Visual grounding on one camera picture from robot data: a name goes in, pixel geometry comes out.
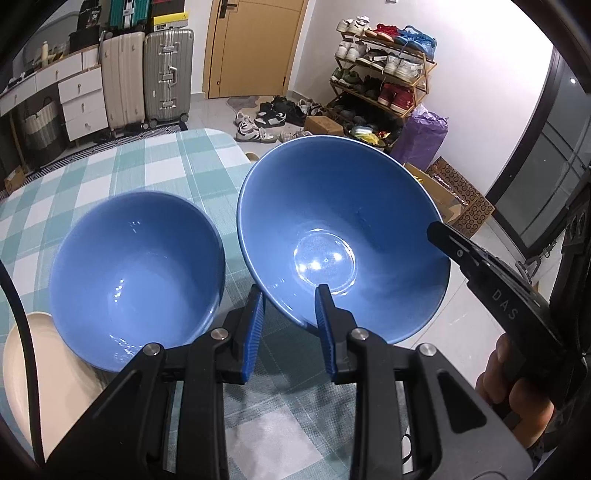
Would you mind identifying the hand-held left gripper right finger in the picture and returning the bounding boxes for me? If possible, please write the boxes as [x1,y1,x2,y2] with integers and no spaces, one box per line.
[315,284,536,480]

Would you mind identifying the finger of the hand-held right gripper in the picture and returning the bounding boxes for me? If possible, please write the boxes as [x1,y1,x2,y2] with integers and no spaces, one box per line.
[427,222,498,288]

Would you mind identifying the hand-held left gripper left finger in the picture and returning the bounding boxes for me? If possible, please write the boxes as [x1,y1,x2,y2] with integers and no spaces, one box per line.
[46,285,265,480]

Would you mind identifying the blue bowl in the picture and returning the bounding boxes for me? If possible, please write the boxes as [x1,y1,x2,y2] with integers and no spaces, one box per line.
[236,135,452,347]
[48,191,226,374]

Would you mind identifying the person's right hand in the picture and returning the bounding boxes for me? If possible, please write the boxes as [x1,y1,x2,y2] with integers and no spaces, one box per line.
[475,334,555,450]

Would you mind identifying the patterned cardboard box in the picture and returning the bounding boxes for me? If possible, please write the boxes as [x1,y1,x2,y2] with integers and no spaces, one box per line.
[427,156,496,239]

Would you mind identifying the open cardboard box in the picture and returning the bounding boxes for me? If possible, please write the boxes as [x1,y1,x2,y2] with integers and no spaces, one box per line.
[403,161,465,223]

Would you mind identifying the purple plastic bag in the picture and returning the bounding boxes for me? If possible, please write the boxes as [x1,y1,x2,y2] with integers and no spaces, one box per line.
[401,104,450,168]

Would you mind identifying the dark glass door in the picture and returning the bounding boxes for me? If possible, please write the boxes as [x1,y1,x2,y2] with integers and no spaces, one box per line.
[488,45,591,260]

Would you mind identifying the yellow snack packet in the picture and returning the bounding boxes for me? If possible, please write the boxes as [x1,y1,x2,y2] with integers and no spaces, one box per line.
[350,127,399,149]

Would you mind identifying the kraft cardboard box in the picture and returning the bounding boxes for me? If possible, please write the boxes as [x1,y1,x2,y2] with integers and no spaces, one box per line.
[304,115,345,138]

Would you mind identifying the wooden shoe rack with shoes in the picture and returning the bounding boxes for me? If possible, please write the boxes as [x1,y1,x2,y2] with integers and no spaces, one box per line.
[333,15,437,139]

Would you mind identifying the teal plaid tablecloth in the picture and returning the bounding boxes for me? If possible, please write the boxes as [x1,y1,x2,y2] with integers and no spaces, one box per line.
[0,128,413,480]

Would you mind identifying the cream round plate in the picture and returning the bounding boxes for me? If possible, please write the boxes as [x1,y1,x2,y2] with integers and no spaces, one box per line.
[2,311,114,445]

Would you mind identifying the cluster of loose sneakers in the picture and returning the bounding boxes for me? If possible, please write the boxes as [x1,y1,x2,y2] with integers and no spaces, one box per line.
[233,95,329,144]

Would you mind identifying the grey door mat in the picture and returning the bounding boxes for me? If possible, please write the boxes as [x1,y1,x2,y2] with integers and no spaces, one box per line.
[225,95,262,112]

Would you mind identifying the silver suitcase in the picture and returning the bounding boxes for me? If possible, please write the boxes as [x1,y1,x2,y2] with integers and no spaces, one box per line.
[143,28,195,130]

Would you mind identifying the wooden door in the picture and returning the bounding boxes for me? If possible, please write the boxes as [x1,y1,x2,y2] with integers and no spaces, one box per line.
[203,0,309,100]

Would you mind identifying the small cardboard box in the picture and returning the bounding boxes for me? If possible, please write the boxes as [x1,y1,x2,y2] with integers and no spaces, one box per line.
[4,166,27,195]

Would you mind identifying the beige suitcase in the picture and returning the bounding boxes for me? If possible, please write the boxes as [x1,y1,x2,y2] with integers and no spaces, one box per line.
[100,31,147,136]

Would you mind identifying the grey white woven basket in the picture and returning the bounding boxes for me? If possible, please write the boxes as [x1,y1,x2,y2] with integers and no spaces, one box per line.
[21,99,66,165]

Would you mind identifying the white vanity desk with drawers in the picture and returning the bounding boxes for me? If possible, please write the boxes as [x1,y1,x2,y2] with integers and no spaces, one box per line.
[0,48,105,145]

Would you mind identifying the yellow black shoe box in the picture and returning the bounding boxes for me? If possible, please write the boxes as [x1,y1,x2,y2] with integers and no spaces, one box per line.
[154,11,189,33]

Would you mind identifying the teal suitcase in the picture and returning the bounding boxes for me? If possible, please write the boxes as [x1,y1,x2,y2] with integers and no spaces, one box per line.
[108,0,152,17]

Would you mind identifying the black bag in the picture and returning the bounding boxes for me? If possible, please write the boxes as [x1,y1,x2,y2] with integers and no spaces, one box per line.
[69,0,110,52]

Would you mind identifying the arched grey mirror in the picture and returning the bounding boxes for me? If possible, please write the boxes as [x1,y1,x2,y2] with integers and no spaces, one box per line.
[13,0,85,62]

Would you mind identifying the black cable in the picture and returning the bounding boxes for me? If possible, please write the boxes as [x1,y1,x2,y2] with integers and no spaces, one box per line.
[0,261,48,463]

